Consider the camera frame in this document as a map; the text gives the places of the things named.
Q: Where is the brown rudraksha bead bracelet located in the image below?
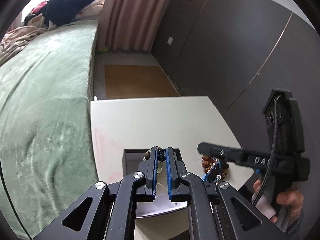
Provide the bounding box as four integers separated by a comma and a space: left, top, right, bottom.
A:
201, 154, 230, 181

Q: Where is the beige crumpled clothing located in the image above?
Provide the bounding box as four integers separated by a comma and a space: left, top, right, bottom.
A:
1, 25, 48, 66

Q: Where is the small green floor object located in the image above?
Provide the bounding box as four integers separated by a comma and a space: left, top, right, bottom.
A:
99, 47, 108, 53

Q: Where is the white wall socket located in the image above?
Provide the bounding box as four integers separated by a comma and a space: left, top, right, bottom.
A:
167, 36, 173, 45

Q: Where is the black cable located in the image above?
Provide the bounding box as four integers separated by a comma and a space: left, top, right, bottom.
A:
251, 94, 282, 207

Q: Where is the black jewelry box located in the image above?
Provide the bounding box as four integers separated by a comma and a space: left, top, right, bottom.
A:
122, 147, 188, 219

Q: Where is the blue knotted cord bracelet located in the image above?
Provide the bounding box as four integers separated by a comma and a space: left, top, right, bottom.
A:
202, 160, 223, 183

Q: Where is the dark clothes pile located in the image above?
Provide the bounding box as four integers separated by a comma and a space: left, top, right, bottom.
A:
42, 0, 94, 27

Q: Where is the green bed blanket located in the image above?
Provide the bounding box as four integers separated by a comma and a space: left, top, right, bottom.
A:
1, 20, 98, 239

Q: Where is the person's right hand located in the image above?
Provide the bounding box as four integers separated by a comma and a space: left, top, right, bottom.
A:
255, 190, 304, 225

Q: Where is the pink curtain right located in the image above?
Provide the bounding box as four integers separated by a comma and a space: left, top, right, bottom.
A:
97, 0, 170, 51

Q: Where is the white side table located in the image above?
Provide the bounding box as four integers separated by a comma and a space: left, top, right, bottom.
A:
89, 95, 254, 240

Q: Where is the brown cardboard floor sheet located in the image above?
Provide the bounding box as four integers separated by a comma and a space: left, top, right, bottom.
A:
105, 64, 179, 99

